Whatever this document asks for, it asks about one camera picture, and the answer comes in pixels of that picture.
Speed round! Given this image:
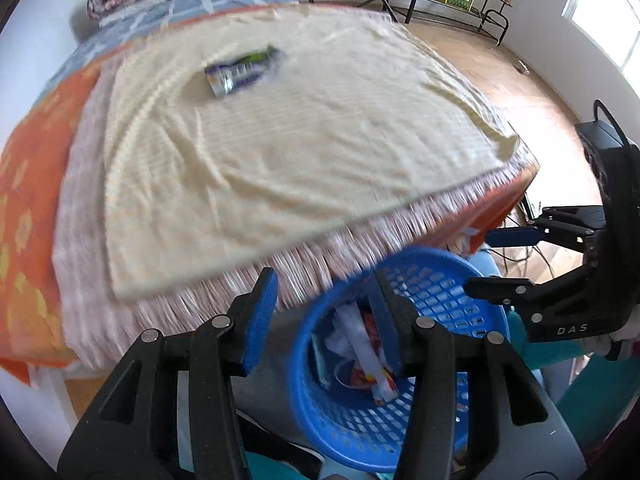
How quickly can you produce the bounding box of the window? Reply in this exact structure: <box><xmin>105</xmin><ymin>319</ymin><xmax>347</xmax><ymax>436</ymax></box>
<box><xmin>562</xmin><ymin>0</ymin><xmax>640</xmax><ymax>74</ymax></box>

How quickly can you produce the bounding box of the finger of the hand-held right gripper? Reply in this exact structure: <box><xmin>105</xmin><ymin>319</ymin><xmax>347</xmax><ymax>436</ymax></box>
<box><xmin>485</xmin><ymin>205</ymin><xmax>608</xmax><ymax>252</ymax></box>
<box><xmin>464</xmin><ymin>262</ymin><xmax>601</xmax><ymax>323</ymax></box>

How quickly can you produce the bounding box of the person's right hand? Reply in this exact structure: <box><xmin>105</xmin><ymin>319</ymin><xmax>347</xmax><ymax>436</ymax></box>
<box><xmin>582</xmin><ymin>317</ymin><xmax>640</xmax><ymax>362</ymax></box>

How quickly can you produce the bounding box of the red wrapper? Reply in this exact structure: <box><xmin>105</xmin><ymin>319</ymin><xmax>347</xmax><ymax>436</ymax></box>
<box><xmin>347</xmin><ymin>365</ymin><xmax>379</xmax><ymax>392</ymax></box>

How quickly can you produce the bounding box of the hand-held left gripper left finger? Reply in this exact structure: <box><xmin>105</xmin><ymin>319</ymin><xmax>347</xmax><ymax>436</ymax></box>
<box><xmin>57</xmin><ymin>267</ymin><xmax>278</xmax><ymax>480</ymax></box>

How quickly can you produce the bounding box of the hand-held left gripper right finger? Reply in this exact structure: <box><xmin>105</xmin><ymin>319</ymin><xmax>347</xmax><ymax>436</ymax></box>
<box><xmin>375</xmin><ymin>270</ymin><xmax>586</xmax><ymax>480</ymax></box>

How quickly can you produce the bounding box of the blue checkered bedsheet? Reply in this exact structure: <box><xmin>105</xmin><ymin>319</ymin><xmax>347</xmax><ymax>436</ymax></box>
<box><xmin>30</xmin><ymin>0</ymin><xmax>287</xmax><ymax>107</ymax></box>

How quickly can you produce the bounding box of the orange floral bedsheet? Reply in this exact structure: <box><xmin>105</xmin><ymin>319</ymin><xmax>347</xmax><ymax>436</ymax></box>
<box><xmin>0</xmin><ymin>2</ymin><xmax>542</xmax><ymax>378</ymax></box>

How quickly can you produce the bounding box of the white plastic wrapper colourful end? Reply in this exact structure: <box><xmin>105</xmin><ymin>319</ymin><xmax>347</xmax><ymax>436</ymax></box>
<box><xmin>350</xmin><ymin>325</ymin><xmax>399</xmax><ymax>407</ymax></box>

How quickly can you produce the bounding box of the blue plastic wastebasket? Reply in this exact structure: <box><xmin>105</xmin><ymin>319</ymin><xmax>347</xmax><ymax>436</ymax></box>
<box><xmin>290</xmin><ymin>247</ymin><xmax>511</xmax><ymax>472</ymax></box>

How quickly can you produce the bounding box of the person's teal clothing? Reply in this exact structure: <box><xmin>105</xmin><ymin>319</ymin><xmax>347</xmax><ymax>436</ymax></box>
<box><xmin>500</xmin><ymin>305</ymin><xmax>640</xmax><ymax>443</ymax></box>

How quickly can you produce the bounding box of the metal drying rack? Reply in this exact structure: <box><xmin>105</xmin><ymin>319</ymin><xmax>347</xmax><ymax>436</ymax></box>
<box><xmin>425</xmin><ymin>0</ymin><xmax>537</xmax><ymax>45</ymax></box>

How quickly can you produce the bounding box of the white tissue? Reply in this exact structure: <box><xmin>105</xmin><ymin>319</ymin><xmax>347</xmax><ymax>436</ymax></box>
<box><xmin>325</xmin><ymin>305</ymin><xmax>362</xmax><ymax>357</ymax></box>

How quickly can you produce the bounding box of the blue and white foil package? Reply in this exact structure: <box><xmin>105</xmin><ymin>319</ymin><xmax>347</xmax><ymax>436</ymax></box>
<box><xmin>204</xmin><ymin>46</ymin><xmax>281</xmax><ymax>97</ymax></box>

